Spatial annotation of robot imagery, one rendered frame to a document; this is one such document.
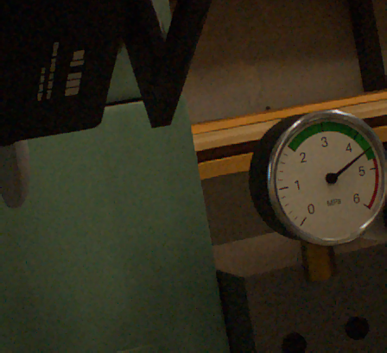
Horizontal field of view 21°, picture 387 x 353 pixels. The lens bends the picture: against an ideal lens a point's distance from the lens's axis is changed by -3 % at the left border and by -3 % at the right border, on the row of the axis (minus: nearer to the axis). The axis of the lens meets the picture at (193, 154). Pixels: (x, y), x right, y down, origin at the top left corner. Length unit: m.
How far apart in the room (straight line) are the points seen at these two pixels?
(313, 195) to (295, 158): 0.02
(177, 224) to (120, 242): 0.03
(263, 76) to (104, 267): 2.83
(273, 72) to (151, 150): 2.83
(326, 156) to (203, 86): 2.77
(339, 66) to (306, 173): 2.98
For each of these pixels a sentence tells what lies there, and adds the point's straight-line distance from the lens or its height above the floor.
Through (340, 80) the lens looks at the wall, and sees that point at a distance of 3.45.
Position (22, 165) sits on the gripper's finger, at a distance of 0.20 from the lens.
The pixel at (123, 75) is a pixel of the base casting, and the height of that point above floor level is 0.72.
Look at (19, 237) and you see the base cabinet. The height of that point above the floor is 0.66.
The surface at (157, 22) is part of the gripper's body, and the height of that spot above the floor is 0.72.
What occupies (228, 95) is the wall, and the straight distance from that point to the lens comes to 3.28.
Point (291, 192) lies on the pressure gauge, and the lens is 0.48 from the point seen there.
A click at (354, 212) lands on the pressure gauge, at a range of 0.49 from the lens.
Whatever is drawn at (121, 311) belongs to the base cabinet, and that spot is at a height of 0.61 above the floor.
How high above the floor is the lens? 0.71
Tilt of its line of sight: 3 degrees down
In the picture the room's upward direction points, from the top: 10 degrees counter-clockwise
